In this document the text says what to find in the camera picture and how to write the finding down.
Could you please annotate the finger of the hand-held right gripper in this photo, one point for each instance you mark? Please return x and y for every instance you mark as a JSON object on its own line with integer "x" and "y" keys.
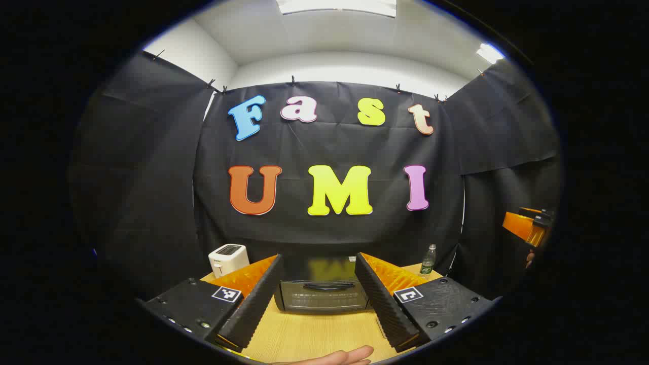
{"x": 519, "y": 225}

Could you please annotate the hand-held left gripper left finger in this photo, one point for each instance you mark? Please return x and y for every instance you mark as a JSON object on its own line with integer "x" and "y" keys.
{"x": 261, "y": 299}

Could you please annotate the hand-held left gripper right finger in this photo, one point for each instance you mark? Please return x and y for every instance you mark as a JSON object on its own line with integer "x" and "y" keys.
{"x": 380, "y": 299}

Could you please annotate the black electric oven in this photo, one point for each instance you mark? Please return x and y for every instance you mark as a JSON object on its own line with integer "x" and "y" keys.
{"x": 319, "y": 299}

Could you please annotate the white toaster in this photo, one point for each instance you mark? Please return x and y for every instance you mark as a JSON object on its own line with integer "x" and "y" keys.
{"x": 228, "y": 258}

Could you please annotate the clear plastic water bottle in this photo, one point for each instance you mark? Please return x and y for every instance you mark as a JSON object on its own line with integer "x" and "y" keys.
{"x": 428, "y": 263}

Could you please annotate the black backdrop cloth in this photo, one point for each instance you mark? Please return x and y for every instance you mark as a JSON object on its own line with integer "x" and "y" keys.
{"x": 314, "y": 147}

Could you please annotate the small ceiling light panel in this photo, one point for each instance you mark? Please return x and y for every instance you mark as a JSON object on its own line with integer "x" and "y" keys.
{"x": 490, "y": 53}

